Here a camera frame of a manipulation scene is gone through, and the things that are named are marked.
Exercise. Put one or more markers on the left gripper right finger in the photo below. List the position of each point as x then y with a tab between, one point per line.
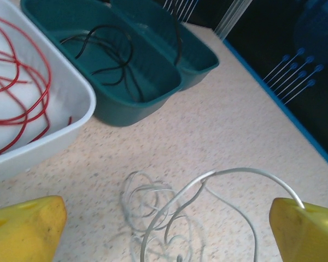
309	237

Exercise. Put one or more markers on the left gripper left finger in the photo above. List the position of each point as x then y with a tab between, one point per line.
24	232

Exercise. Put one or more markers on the white plastic bin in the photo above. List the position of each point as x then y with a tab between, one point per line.
57	152

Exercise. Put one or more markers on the teal plastic bin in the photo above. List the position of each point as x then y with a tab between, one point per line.
158	68
153	16

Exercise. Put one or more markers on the aluminium frame post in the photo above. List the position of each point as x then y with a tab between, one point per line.
232	19

